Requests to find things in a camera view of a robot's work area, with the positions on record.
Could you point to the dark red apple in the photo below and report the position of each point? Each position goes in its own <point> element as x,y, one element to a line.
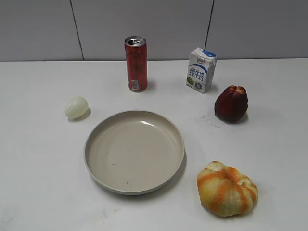
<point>232,104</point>

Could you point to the beige round plate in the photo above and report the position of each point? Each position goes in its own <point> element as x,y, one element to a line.
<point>134,152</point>

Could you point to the white milk carton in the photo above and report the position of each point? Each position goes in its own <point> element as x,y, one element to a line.
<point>201,70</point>

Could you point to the red drink can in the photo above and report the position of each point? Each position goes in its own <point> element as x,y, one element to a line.
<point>136,59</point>

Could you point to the white egg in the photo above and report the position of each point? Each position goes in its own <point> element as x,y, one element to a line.
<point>77,107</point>

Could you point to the yellow orange toy pumpkin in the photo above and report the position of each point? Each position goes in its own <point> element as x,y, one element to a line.
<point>225,191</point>

